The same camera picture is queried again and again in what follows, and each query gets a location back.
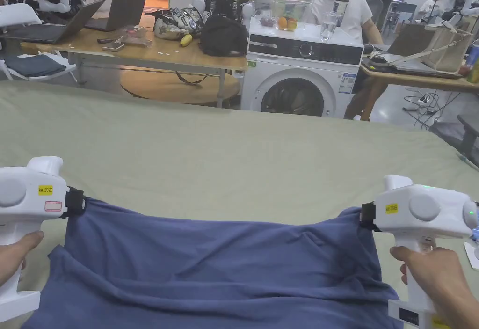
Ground wooden table with canvas bag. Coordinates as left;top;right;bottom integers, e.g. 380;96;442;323
360;23;479;123

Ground wooden table with laptops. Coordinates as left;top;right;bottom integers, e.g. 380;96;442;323
0;0;248;110

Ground white folding chair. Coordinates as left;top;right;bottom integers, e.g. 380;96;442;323
0;3;79;83

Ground white washing machine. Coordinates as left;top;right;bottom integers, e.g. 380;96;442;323
240;0;366;119

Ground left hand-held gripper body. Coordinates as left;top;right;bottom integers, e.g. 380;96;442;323
0;156;85;324

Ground bed with pale green sheet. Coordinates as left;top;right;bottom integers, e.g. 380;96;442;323
0;80;479;329

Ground black chair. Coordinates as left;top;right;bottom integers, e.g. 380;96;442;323
457;113;479;166

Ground person's right hand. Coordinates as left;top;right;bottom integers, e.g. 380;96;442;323
389;245;479;329

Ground dark blue shirt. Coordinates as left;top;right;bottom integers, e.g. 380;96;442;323
22;197;406;329

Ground black and white robot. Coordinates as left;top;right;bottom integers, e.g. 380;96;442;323
192;0;260;32

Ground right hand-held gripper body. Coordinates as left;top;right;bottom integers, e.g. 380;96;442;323
360;174;479;329

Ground person's left hand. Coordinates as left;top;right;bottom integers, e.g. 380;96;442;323
0;230;45;297

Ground white card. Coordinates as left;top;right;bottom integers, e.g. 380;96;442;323
464;241;479;271

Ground white power strip with cables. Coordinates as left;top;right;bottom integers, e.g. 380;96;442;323
402;88;453;129

